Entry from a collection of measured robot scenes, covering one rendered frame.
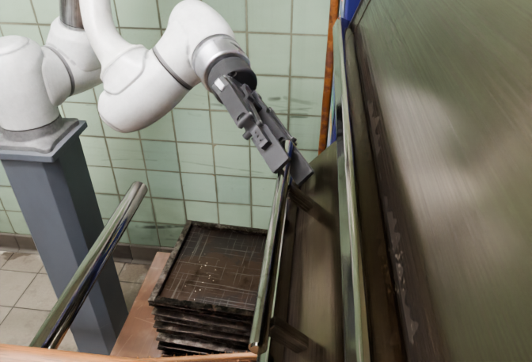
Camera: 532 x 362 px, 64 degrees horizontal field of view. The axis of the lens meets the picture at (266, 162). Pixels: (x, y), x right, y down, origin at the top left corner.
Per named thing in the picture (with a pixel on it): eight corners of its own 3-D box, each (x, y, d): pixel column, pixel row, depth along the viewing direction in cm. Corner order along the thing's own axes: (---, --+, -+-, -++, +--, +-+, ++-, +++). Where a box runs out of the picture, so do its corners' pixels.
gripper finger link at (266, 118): (236, 106, 69) (240, 108, 70) (276, 157, 65) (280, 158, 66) (252, 89, 68) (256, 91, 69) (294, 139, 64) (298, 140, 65)
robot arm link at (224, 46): (249, 51, 77) (264, 69, 74) (216, 87, 80) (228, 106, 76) (215, 24, 70) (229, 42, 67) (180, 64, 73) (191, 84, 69)
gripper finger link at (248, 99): (249, 87, 67) (243, 81, 67) (267, 122, 59) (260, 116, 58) (233, 104, 68) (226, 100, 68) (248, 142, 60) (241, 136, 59)
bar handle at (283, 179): (309, 167, 64) (316, 161, 64) (295, 380, 37) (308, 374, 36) (279, 144, 63) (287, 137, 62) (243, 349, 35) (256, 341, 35)
